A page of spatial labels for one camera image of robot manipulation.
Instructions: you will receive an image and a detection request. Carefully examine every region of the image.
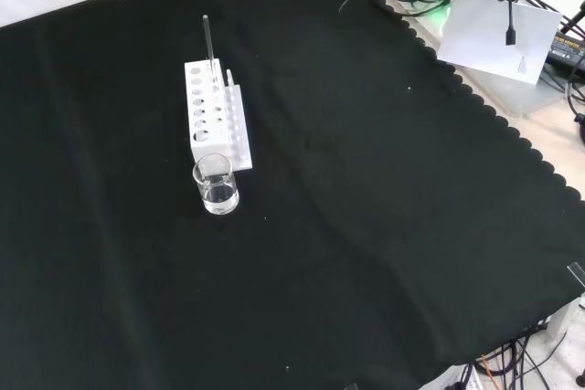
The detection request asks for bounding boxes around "white test tube rack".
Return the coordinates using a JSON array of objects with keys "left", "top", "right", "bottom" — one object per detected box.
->
[{"left": 184, "top": 58, "right": 254, "bottom": 175}]

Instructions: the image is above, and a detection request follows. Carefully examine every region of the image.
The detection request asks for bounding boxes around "black bench cloth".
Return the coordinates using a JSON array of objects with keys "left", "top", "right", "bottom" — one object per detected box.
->
[{"left": 0, "top": 0, "right": 585, "bottom": 390}]

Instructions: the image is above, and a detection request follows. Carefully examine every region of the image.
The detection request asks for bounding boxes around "clear glass beaker with water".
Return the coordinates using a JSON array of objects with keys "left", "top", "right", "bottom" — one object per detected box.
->
[{"left": 191, "top": 153, "right": 240, "bottom": 216}]

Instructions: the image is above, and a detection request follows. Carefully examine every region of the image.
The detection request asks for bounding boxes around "black power adapter yellow label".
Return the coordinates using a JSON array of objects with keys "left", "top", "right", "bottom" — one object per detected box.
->
[{"left": 545, "top": 30, "right": 585, "bottom": 75}]

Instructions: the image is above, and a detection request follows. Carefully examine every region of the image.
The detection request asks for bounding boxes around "white bench corner block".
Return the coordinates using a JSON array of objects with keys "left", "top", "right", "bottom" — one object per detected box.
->
[{"left": 545, "top": 303, "right": 576, "bottom": 342}]

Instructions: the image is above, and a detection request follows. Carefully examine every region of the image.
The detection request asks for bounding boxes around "black tripod leg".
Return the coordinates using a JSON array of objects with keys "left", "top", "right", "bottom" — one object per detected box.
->
[{"left": 558, "top": 0, "right": 585, "bottom": 42}]

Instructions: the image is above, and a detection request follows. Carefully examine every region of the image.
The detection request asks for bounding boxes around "black floor cable tangle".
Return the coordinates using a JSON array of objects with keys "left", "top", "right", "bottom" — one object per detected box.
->
[{"left": 450, "top": 316, "right": 585, "bottom": 390}]

